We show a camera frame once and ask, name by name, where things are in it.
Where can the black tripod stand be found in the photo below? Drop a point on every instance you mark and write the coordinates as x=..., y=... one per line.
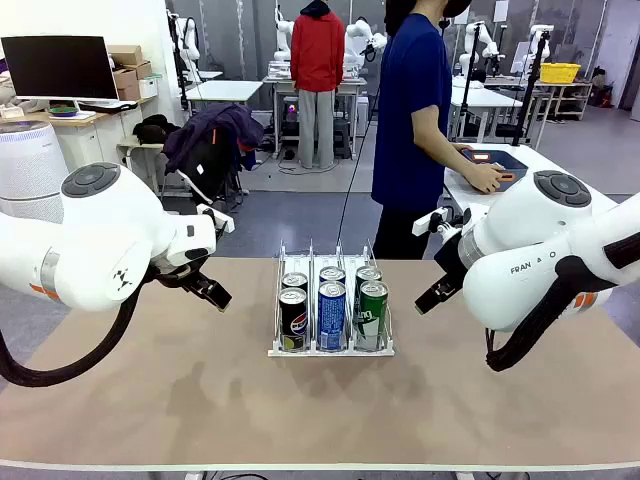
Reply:
x=530, y=95
x=470, y=85

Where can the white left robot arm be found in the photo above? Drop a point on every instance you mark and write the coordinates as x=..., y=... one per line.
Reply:
x=100, y=240

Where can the black chair with backpack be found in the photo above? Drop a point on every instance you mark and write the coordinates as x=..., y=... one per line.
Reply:
x=210, y=165

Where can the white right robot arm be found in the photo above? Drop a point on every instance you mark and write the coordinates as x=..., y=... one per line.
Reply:
x=500, y=300

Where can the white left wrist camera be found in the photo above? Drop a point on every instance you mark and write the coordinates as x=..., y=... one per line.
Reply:
x=216, y=218

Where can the person's right forearm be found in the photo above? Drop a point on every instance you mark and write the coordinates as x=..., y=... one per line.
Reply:
x=445, y=152

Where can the grey background table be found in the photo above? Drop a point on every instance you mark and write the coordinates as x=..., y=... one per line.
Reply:
x=225, y=90

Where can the white desk wooden top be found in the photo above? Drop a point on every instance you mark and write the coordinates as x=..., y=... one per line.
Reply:
x=90, y=135

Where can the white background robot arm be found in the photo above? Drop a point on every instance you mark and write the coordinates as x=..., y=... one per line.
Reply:
x=545, y=35
x=487, y=47
x=357, y=30
x=285, y=42
x=190, y=40

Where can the green Chilsung cider can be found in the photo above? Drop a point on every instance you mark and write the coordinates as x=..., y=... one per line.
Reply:
x=372, y=315
x=368, y=273

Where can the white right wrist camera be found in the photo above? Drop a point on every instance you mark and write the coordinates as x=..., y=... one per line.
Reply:
x=430, y=222

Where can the black Pepsi can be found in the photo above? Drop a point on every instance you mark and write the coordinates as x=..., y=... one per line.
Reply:
x=292, y=320
x=295, y=281

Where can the person's right hand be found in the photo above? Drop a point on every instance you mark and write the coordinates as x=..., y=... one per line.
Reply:
x=487, y=177

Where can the blue Pocari Sweat can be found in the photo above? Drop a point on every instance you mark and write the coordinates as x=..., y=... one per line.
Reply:
x=332, y=274
x=331, y=315

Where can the white side table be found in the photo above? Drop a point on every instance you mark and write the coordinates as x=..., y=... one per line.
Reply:
x=565, y=160

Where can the purple jacket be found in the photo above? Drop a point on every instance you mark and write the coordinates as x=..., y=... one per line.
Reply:
x=220, y=120

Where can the white background table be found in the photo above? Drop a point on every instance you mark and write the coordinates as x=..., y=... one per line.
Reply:
x=480, y=97

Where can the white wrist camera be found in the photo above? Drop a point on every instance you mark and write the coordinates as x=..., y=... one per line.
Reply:
x=430, y=222
x=216, y=218

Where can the small white box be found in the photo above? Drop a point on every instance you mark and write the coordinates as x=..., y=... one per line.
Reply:
x=148, y=87

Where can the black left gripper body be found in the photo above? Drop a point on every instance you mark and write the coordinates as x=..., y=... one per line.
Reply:
x=182, y=279

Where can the black computer monitor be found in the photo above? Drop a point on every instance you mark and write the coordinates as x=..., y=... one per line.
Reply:
x=60, y=67

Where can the wooden shelf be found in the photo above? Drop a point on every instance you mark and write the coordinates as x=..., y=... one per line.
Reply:
x=570, y=100

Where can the person in red hoodie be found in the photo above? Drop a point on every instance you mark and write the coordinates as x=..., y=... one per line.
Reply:
x=317, y=50

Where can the red fire extinguisher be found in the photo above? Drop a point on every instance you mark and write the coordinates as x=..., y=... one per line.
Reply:
x=605, y=96

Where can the white cylindrical air purifier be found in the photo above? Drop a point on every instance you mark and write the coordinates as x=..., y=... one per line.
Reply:
x=25, y=165

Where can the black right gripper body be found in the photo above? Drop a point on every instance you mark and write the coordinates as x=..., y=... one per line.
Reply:
x=452, y=262

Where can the person in blue shirt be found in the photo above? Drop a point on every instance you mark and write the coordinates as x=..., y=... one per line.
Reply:
x=410, y=100

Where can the brown cardboard box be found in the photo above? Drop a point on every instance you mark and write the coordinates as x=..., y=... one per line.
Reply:
x=125, y=54
x=128, y=91
x=131, y=72

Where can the clear acrylic can dispenser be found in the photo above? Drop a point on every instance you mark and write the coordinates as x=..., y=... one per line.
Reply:
x=330, y=353

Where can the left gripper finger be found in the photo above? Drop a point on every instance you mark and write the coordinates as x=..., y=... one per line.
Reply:
x=207, y=299
x=216, y=291

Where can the green bowl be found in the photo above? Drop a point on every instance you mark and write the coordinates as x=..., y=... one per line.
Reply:
x=63, y=110

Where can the small white rolling table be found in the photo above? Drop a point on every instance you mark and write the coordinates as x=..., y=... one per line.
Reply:
x=131, y=145

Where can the black keyboard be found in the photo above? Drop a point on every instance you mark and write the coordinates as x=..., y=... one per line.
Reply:
x=107, y=106

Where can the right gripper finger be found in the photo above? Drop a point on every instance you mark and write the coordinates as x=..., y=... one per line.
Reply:
x=432, y=299
x=452, y=296

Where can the yellow plastic crate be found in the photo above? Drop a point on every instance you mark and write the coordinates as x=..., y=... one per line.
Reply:
x=560, y=72

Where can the grey metal workbench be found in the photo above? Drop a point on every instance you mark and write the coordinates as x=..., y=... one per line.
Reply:
x=350, y=85

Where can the black hat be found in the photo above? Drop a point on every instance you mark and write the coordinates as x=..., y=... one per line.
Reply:
x=152, y=127

